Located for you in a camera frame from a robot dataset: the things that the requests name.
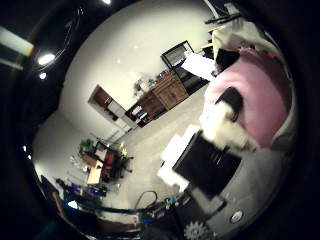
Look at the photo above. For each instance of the pink cloth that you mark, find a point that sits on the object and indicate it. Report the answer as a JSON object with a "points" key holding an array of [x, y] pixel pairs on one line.
{"points": [[260, 100]]}

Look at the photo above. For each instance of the wooden drawer cabinet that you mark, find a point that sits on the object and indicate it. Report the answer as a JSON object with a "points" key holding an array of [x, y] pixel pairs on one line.
{"points": [[165, 95]]}

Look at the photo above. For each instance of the dark bookcase with books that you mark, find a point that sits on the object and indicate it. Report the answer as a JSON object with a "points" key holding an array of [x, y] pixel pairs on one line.
{"points": [[138, 115]]}

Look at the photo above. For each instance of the cluttered work desk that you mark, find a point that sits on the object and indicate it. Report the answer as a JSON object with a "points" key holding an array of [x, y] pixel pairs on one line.
{"points": [[106, 161]]}

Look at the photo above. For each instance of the potted green plant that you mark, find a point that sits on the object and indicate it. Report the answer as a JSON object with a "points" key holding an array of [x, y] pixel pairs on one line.
{"points": [[141, 85]]}

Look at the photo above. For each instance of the round ceiling lamp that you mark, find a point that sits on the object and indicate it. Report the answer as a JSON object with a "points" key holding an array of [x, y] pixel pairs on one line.
{"points": [[42, 75], [46, 59]]}

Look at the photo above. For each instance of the brown wall niche box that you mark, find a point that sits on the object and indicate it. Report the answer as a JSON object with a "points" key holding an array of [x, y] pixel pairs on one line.
{"points": [[106, 105]]}

